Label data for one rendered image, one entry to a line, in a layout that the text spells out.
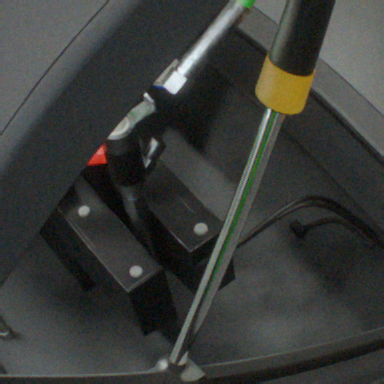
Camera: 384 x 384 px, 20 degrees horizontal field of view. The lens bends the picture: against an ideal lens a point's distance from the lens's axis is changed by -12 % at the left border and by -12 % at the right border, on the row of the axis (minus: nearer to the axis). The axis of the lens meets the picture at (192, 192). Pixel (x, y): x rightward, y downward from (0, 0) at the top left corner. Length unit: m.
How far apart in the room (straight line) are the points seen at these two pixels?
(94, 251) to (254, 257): 0.21
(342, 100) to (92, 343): 0.34
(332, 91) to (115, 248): 0.27
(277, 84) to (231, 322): 0.70
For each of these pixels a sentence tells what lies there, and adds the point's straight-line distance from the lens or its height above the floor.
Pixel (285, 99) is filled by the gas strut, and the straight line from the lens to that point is 0.43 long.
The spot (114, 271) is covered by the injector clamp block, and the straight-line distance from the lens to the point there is 0.98.
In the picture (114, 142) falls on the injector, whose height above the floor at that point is 1.10.
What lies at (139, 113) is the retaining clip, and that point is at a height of 1.10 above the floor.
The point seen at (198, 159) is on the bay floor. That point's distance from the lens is 1.23.
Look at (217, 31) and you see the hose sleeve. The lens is 0.90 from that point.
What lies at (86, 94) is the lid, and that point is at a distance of 0.29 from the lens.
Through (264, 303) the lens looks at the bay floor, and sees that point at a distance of 1.12.
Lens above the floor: 1.78
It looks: 52 degrees down
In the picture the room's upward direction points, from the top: 12 degrees counter-clockwise
